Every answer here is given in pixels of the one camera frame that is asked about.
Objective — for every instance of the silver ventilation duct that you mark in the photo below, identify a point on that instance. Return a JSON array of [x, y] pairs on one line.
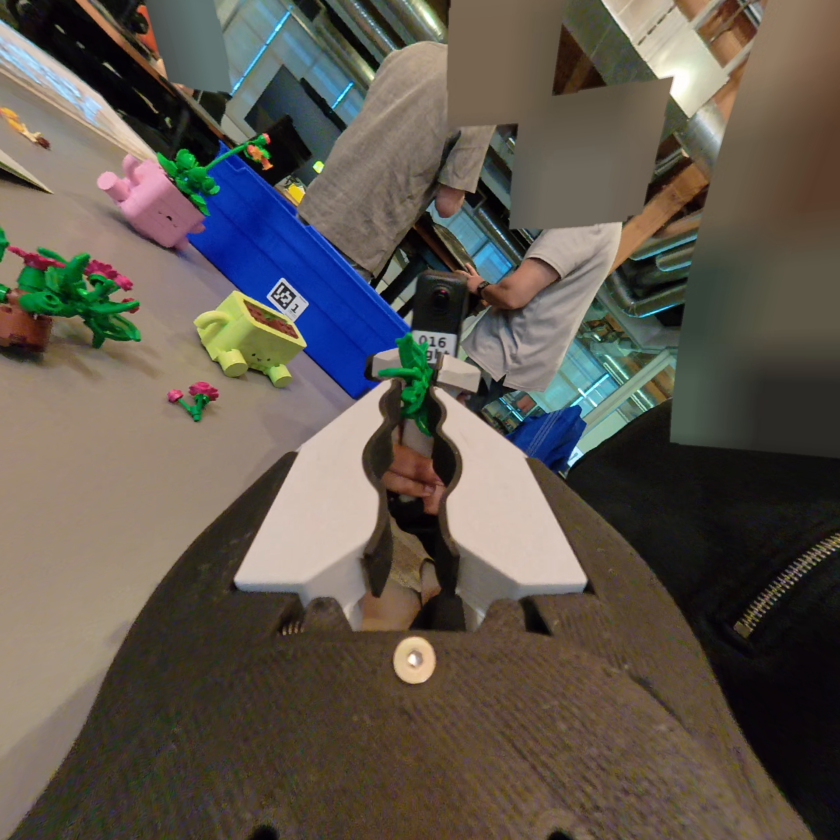
[[407, 16]]

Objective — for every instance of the black office chair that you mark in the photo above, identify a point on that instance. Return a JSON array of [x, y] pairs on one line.
[[289, 151]]

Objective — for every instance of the open instruction booklet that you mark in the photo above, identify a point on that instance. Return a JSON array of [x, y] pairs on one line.
[[19, 172]]

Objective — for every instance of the blue cloth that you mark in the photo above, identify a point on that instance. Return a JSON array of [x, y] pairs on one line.
[[551, 433]]

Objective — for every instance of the small black monitor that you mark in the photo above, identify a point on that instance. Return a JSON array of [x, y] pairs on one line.
[[295, 105]]

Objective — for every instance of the small orange toy piece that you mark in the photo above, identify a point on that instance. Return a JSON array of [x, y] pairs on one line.
[[13, 118]]

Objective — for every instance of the person's right hand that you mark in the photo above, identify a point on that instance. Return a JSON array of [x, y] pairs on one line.
[[413, 479]]

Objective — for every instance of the pink toy pot with plant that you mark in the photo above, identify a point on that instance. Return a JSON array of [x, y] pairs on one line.
[[157, 203]]

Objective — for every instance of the lime toy brick pot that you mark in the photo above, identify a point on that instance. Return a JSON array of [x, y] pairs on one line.
[[249, 341]]

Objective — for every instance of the blue plastic bin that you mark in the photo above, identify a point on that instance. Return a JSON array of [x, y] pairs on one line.
[[275, 249]]

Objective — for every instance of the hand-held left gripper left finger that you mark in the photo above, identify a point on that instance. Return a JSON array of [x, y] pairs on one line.
[[308, 525]]

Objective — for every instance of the green plant with pink flowers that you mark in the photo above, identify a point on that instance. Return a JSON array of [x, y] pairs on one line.
[[65, 289]]

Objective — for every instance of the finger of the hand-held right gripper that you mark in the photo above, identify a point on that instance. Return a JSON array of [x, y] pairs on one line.
[[463, 375], [384, 364]]

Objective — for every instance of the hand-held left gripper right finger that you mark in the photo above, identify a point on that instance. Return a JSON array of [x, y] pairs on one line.
[[518, 525]]

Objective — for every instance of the pink toy flower sprig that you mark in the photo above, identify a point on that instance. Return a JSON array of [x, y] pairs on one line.
[[203, 392]]

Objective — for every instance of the large printed sheet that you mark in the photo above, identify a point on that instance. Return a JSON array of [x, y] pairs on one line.
[[65, 85]]

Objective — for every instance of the green toy leaf stem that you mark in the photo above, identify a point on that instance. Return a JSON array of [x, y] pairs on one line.
[[413, 367]]

